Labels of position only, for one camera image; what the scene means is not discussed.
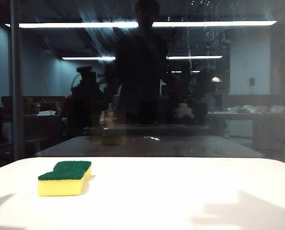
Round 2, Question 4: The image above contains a large glass window pane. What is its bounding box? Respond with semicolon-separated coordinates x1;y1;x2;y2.
0;0;285;168

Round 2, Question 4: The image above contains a grey window frame post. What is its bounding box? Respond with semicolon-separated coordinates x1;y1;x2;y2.
9;0;25;161

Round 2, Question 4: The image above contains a yellow sponge with green scourer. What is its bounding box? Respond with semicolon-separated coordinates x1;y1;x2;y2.
37;161;92;197

